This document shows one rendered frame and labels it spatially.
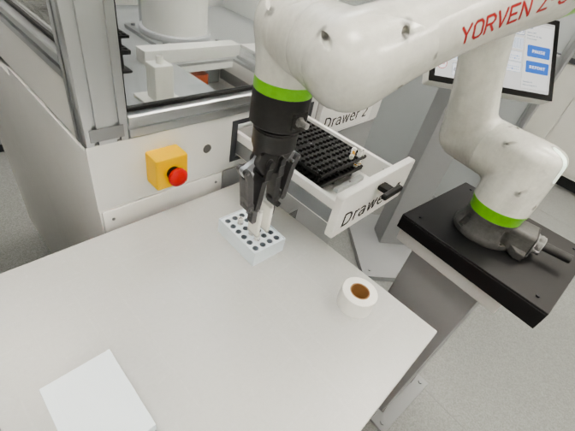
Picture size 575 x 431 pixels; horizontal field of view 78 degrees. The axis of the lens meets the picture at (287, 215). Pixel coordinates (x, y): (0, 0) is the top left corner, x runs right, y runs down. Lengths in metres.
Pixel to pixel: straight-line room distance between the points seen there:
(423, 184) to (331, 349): 1.31
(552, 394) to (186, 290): 1.67
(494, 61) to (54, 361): 0.93
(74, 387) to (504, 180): 0.86
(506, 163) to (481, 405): 1.11
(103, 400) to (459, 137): 0.87
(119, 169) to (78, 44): 0.23
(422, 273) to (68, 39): 0.91
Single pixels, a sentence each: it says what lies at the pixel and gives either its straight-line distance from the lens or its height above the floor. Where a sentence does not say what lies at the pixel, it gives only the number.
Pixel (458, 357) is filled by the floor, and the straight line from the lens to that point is 1.82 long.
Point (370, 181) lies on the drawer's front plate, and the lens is 0.76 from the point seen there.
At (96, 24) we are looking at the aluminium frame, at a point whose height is 1.14.
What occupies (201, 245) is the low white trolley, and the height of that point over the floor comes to 0.76.
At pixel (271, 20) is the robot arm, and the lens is 0.49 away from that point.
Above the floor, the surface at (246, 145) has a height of 0.88.
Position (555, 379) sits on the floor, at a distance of 2.07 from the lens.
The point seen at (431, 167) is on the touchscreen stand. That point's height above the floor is 0.55.
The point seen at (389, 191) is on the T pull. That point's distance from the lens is 0.78.
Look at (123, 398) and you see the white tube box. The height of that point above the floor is 0.81.
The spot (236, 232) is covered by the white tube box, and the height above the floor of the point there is 0.79.
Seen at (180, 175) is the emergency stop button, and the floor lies 0.88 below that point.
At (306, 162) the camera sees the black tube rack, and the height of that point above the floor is 0.90.
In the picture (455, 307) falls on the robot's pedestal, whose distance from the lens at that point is 1.04.
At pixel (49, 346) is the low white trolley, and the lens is 0.67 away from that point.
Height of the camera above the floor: 1.31
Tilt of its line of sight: 39 degrees down
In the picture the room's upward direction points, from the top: 14 degrees clockwise
